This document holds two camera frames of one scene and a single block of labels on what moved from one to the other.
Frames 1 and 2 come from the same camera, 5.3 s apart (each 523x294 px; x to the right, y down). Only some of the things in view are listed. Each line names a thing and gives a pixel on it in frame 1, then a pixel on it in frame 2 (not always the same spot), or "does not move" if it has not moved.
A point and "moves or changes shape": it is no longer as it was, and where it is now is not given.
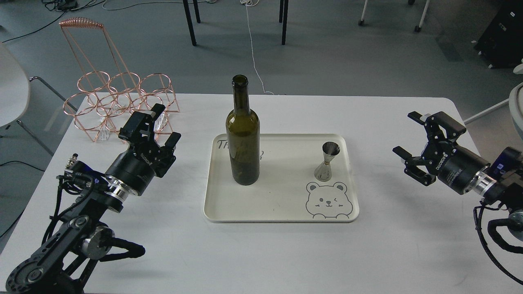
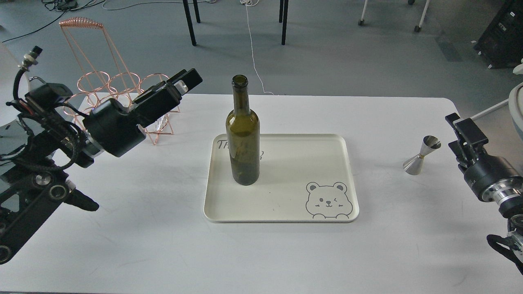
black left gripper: [137, 166] -> [118, 131]
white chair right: [515, 100] does not move
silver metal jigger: [323, 172] moves or changes shape
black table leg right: [283, 15] does not move
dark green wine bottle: [243, 136] does not move
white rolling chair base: [417, 28] does not move
